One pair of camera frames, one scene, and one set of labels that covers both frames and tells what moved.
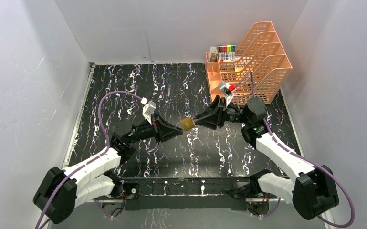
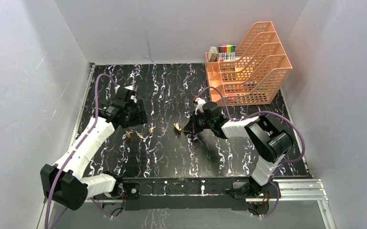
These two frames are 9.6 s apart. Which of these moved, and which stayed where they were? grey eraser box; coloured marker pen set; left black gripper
Moved: left black gripper
Stayed: coloured marker pen set; grey eraser box
